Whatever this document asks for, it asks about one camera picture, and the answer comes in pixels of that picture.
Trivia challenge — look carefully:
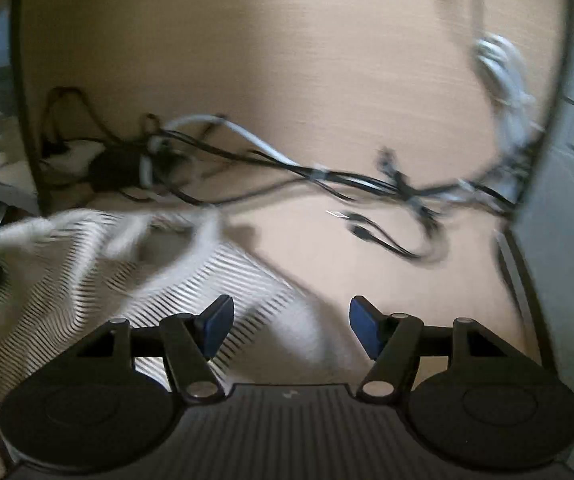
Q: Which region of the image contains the black white striped shirt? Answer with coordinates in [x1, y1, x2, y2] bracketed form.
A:
[0, 209, 367, 476]

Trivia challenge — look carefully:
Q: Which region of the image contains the white power strip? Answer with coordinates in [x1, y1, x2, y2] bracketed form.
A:
[42, 140, 106, 181]

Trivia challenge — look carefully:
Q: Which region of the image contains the black monitor stand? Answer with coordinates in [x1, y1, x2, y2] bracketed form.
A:
[9, 0, 50, 216]

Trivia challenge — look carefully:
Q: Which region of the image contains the black cable bundle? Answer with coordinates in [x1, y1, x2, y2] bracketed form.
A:
[38, 84, 518, 262]

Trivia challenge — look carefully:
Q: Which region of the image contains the white coiled cable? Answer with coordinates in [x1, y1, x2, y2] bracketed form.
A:
[411, 0, 543, 172]

